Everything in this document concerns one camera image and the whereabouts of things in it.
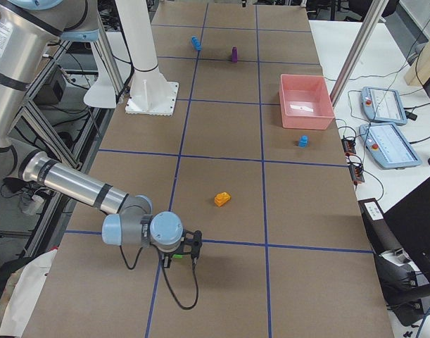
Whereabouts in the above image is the small blue toy block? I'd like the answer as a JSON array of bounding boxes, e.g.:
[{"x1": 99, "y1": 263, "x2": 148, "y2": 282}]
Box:
[{"x1": 298, "y1": 135, "x2": 309, "y2": 148}]

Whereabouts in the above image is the aluminium frame post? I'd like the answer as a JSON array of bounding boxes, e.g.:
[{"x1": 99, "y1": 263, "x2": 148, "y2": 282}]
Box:
[{"x1": 330, "y1": 0, "x2": 389, "y2": 108}]

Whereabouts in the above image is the upper teach pendant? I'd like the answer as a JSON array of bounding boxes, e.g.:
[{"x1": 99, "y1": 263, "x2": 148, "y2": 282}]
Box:
[{"x1": 361, "y1": 87, "x2": 407, "y2": 125}]

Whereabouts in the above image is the pink plastic box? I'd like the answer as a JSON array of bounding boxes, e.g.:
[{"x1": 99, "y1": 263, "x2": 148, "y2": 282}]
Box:
[{"x1": 279, "y1": 74, "x2": 334, "y2": 130}]

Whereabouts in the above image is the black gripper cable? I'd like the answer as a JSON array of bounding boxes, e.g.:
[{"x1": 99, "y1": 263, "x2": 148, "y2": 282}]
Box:
[{"x1": 119, "y1": 244, "x2": 201, "y2": 311}]

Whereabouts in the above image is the long blue toy block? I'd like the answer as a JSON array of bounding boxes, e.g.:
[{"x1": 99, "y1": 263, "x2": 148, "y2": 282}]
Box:
[{"x1": 190, "y1": 36, "x2": 202, "y2": 51}]

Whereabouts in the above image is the orange toy block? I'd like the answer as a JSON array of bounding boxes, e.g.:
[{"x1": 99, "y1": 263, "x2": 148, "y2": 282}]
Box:
[{"x1": 214, "y1": 192, "x2": 232, "y2": 207}]

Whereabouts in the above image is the lower teach pendant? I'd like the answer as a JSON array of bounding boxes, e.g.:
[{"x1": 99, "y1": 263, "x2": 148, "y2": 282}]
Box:
[{"x1": 359, "y1": 123, "x2": 422, "y2": 169}]

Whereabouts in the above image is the purple toy block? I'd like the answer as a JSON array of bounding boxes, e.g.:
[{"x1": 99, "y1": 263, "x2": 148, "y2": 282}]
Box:
[{"x1": 231, "y1": 46, "x2": 238, "y2": 63}]

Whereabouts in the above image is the teach pendant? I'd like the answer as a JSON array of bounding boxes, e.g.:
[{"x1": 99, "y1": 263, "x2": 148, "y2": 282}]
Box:
[
  {"x1": 359, "y1": 123, "x2": 422, "y2": 169},
  {"x1": 361, "y1": 87, "x2": 407, "y2": 125}
]

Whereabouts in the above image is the white camera stand pillar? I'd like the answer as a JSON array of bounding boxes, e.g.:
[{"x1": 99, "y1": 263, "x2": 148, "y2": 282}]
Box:
[{"x1": 115, "y1": 0, "x2": 179, "y2": 116}]

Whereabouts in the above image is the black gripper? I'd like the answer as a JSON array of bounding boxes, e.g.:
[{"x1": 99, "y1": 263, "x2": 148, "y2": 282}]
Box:
[{"x1": 159, "y1": 230, "x2": 203, "y2": 269}]

